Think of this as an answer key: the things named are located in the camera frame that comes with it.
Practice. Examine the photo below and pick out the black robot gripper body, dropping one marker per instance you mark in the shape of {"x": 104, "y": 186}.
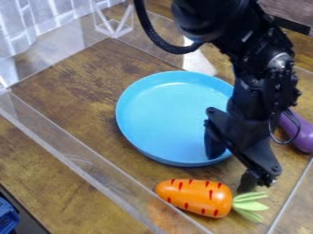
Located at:
{"x": 246, "y": 137}

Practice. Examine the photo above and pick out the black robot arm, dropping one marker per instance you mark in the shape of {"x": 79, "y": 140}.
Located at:
{"x": 245, "y": 34}

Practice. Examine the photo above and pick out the blue round plate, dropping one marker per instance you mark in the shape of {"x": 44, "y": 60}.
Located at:
{"x": 161, "y": 113}

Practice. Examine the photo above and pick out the clear acrylic enclosure wall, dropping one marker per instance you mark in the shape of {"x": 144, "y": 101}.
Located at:
{"x": 67, "y": 164}

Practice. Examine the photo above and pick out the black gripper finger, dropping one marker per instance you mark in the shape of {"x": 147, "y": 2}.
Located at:
{"x": 251, "y": 179}
{"x": 213, "y": 141}

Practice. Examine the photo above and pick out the purple toy eggplant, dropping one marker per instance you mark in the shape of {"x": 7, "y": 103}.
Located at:
{"x": 301, "y": 134}

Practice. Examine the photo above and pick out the orange toy carrot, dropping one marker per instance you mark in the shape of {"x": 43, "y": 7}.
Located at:
{"x": 210, "y": 198}

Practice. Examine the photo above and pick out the blue object at corner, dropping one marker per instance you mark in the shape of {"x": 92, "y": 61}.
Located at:
{"x": 9, "y": 218}

